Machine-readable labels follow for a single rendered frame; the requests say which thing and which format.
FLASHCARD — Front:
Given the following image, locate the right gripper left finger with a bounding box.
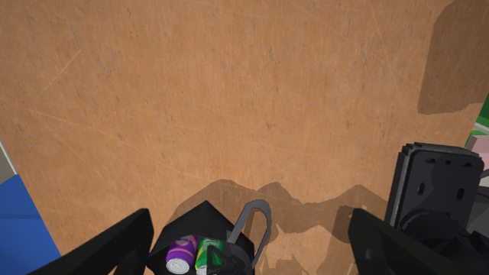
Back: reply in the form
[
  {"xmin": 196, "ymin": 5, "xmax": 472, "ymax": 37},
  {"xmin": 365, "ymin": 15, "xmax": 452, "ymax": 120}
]
[{"xmin": 26, "ymin": 208, "xmax": 154, "ymax": 275}]

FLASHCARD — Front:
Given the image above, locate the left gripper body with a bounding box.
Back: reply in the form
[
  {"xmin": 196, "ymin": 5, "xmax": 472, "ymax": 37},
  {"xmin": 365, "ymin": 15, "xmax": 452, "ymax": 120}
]
[{"xmin": 216, "ymin": 265, "xmax": 237, "ymax": 275}]

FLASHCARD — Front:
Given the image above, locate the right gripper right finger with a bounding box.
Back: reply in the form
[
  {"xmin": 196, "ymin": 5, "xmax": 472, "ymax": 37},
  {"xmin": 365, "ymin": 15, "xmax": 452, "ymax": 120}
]
[{"xmin": 348, "ymin": 208, "xmax": 480, "ymax": 275}]

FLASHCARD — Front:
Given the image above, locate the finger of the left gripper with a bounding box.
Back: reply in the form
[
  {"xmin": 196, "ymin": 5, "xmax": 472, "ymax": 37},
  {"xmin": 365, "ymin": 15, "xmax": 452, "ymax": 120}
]
[{"xmin": 206, "ymin": 245, "xmax": 235, "ymax": 275}]

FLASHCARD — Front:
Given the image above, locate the purple drink can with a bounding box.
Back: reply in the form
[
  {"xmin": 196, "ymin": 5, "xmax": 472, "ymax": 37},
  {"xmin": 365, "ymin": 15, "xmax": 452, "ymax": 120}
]
[{"xmin": 166, "ymin": 235, "xmax": 199, "ymax": 274}]

